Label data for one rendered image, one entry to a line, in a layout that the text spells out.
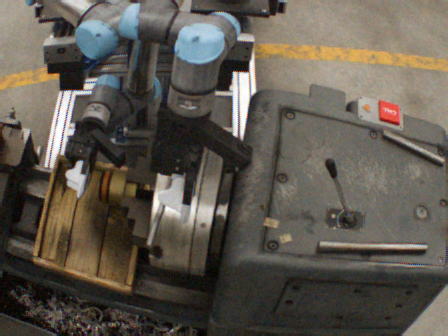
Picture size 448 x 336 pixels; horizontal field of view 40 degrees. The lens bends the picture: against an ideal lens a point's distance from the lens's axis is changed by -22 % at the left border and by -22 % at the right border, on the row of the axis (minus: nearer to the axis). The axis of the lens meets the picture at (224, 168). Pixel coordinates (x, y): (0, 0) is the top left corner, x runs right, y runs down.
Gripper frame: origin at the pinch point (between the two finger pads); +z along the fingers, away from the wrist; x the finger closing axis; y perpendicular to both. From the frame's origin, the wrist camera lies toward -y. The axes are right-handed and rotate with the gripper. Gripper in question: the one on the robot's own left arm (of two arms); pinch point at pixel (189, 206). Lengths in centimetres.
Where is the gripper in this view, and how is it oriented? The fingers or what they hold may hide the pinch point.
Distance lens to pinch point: 134.3
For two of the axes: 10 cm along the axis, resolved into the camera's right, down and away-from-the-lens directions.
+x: -1.1, 5.7, -8.1
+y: -9.9, -1.7, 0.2
